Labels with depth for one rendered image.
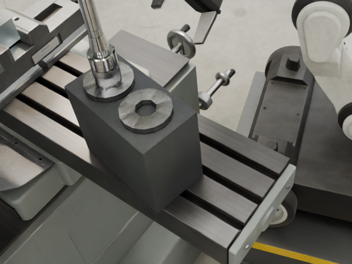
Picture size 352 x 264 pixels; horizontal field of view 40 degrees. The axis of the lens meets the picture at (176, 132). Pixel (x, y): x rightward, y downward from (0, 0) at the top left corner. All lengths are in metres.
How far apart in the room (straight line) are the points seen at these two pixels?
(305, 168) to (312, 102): 0.25
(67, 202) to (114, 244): 0.37
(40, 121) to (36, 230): 0.27
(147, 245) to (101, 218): 0.30
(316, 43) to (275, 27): 1.55
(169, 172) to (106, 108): 0.16
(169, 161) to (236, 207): 0.17
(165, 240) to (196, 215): 0.79
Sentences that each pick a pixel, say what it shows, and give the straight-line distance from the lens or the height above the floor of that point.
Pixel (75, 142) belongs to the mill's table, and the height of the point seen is 0.92.
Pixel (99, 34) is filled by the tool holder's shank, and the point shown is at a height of 1.22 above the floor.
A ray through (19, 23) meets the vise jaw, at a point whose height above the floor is 1.03.
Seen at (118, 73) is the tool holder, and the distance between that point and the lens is 0.83.
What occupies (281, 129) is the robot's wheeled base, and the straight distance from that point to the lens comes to 1.43.
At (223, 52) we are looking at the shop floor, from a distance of 2.53.
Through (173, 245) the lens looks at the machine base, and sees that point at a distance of 1.67.
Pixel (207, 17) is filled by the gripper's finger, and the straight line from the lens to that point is 0.85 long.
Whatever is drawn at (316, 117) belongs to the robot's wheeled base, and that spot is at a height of 0.57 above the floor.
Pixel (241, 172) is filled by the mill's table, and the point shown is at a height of 0.92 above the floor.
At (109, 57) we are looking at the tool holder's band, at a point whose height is 1.18.
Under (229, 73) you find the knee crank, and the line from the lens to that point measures 1.70.
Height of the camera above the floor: 1.70
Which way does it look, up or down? 51 degrees down
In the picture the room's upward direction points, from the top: 9 degrees counter-clockwise
